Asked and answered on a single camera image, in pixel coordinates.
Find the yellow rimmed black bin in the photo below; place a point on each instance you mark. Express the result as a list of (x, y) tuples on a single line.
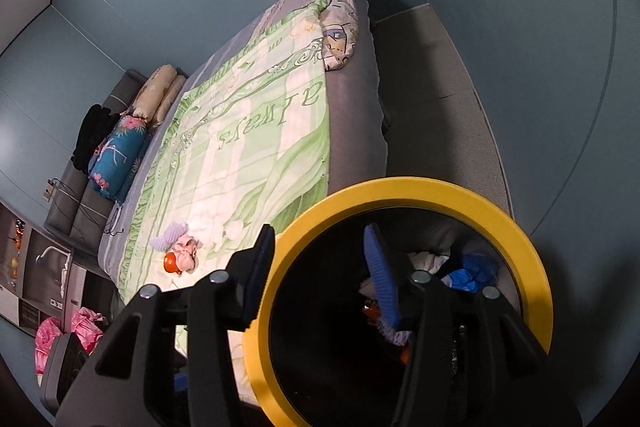
[(400, 192)]

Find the blue floral pillow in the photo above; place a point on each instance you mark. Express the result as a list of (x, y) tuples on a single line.
[(117, 154)]

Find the printed cardboard box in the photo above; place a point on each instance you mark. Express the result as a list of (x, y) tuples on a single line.
[(40, 262)]

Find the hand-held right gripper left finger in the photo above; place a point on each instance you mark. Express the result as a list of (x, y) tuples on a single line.
[(257, 277)]

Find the pink paper scrap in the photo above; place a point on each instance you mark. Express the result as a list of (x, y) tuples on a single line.
[(184, 246)]

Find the grey headboard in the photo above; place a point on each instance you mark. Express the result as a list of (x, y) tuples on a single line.
[(75, 207)]

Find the patterned quilt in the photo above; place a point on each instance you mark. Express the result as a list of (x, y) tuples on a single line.
[(340, 37)]

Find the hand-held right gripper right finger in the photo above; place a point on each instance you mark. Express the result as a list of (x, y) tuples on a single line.
[(380, 277)]

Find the beige pillow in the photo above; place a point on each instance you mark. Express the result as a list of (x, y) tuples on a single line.
[(172, 99), (155, 92)]

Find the wall outlet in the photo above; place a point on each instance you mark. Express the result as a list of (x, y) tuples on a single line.
[(49, 189)]

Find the grey bed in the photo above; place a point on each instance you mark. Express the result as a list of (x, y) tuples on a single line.
[(355, 117)]

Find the black clothing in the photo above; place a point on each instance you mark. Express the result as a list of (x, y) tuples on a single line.
[(92, 134)]

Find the blue glove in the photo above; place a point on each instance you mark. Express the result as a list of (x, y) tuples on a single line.
[(472, 277)]

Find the green floral blanket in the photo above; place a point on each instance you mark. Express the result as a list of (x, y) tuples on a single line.
[(260, 132)]

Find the pink bag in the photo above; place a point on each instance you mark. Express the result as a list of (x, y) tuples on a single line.
[(50, 337)]

